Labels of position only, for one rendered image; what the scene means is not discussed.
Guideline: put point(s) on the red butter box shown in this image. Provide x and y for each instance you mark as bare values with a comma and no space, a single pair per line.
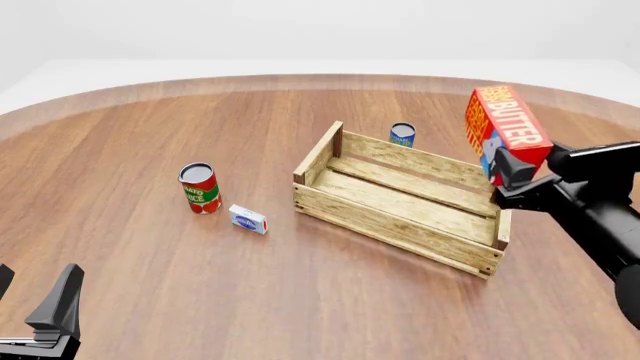
505,120

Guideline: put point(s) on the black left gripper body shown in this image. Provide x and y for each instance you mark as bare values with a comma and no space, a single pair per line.
41,348

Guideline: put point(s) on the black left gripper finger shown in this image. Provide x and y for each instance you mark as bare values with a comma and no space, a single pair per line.
61,302
4,279

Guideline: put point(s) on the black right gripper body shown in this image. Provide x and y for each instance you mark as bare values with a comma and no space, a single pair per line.
531,196

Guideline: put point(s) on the small white blue box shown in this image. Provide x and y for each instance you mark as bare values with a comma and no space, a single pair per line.
248,219

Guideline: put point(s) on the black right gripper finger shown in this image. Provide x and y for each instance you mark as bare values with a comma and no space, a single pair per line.
516,169
562,155

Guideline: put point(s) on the blue soup can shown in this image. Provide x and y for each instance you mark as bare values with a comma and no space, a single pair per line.
402,135

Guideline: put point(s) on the red tomato sauce can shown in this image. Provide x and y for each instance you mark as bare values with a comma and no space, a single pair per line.
201,189

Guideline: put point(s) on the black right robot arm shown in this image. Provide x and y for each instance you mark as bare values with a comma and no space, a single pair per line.
598,233

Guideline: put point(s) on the wooden slat tray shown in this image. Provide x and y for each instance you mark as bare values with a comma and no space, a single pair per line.
400,202

